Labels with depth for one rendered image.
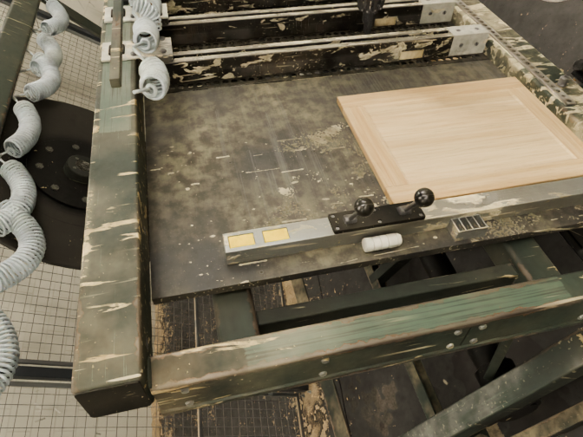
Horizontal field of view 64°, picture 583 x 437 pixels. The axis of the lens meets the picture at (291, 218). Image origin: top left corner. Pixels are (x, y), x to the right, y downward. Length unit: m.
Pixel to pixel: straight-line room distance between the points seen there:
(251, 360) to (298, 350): 0.08
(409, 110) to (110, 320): 0.94
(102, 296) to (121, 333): 0.08
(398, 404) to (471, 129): 1.81
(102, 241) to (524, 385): 1.15
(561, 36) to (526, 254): 1.80
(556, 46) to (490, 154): 1.56
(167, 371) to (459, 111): 1.02
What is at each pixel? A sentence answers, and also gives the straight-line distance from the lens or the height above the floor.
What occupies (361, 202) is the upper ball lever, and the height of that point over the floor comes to 1.55.
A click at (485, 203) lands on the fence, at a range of 1.09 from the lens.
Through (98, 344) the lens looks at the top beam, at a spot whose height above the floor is 1.91.
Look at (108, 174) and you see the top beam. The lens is 1.03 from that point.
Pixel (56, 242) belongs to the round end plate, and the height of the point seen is 1.89.
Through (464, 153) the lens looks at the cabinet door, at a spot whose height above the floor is 1.16.
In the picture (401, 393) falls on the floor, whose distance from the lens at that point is 2.78.
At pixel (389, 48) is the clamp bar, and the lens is 1.57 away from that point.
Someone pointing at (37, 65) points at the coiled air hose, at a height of 2.05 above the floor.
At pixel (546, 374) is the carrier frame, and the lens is 1.46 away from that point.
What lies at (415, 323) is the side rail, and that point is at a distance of 0.84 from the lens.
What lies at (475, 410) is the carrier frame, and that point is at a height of 0.79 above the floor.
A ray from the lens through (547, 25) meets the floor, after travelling 2.87.
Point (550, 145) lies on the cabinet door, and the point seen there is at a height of 0.96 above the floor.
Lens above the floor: 2.10
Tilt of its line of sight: 33 degrees down
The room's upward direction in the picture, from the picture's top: 73 degrees counter-clockwise
